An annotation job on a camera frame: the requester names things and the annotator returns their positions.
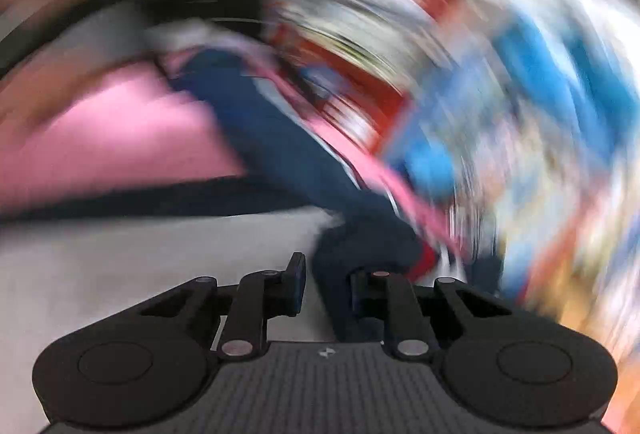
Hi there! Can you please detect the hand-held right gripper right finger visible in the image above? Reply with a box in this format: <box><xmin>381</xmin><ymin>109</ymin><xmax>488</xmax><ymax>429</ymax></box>
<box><xmin>351</xmin><ymin>269</ymin><xmax>511</xmax><ymax>361</ymax></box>

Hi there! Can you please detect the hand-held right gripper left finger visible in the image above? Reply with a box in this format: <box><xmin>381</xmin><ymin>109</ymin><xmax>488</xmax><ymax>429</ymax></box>
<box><xmin>137</xmin><ymin>253</ymin><xmax>307</xmax><ymax>359</ymax></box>

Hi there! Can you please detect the white and navy jacket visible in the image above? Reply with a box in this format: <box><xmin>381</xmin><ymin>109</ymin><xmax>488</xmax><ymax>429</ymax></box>
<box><xmin>0</xmin><ymin>47</ymin><xmax>506</xmax><ymax>434</ymax></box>

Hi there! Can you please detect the pink blanket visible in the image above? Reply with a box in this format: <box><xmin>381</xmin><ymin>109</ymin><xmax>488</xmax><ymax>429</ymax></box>
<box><xmin>0</xmin><ymin>74</ymin><xmax>466</xmax><ymax>260</ymax></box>

